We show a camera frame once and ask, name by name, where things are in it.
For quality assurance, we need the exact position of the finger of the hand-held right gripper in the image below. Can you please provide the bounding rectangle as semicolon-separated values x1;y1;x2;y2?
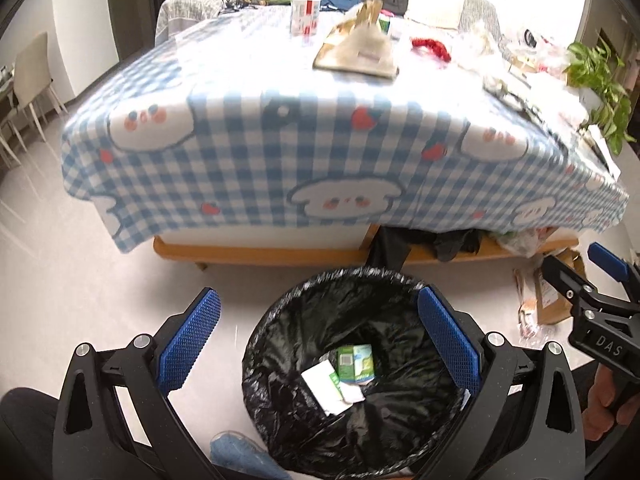
541;254;599;312
588;241;640;306

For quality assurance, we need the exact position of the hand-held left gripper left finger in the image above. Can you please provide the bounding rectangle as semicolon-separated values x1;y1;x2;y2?
51;287;241;480

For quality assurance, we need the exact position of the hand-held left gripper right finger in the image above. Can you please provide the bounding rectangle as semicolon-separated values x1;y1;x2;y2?
415;284;587;480

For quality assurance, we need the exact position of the black bagged trash bin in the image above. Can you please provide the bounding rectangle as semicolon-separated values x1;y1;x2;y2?
241;267;468;480

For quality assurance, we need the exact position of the brown paper bag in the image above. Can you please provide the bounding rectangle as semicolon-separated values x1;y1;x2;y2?
312;0;401;78

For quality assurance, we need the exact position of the red white blue carton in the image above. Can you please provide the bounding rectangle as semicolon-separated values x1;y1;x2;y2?
290;0;322;37

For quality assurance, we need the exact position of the person's right hand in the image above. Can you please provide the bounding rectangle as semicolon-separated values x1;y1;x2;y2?
581;365;625;443

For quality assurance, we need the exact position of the cardboard box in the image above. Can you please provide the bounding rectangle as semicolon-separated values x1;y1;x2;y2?
534;250;590;326

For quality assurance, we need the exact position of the clear snack packet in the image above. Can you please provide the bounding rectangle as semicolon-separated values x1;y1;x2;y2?
514;267;542;337

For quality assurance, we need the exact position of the dark cloth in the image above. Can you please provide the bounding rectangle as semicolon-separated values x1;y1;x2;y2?
367;225;483;268

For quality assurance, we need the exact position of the green white carton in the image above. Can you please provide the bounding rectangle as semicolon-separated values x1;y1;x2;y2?
336;344;377;385

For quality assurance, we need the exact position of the blue slipper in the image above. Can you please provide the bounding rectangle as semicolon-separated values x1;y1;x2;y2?
210;430;291;480

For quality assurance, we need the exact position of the white flat paper box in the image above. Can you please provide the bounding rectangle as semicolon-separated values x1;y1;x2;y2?
301;360;366;417

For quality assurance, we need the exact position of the green potted plant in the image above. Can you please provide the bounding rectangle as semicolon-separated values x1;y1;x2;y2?
565;40;638;156

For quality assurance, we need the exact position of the blue checked printed tablecloth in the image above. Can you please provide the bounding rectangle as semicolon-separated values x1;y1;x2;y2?
60;0;630;253

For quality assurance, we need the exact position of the person's dark trouser leg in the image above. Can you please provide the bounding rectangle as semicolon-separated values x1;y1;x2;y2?
0;387;63;480

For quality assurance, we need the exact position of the clear plastic bag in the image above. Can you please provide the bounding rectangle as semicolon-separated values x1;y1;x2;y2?
450;20;507;73

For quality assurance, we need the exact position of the cream cushion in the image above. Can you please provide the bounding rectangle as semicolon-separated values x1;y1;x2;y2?
406;0;466;28

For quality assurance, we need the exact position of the white dining chair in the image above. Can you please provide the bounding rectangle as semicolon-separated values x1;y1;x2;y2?
0;31;68;168

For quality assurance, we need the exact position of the blue jacket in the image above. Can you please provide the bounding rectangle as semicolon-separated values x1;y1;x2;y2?
310;0;366;13

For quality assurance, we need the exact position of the wooden table frame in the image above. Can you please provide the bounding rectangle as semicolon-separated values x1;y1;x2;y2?
152;225;581;271

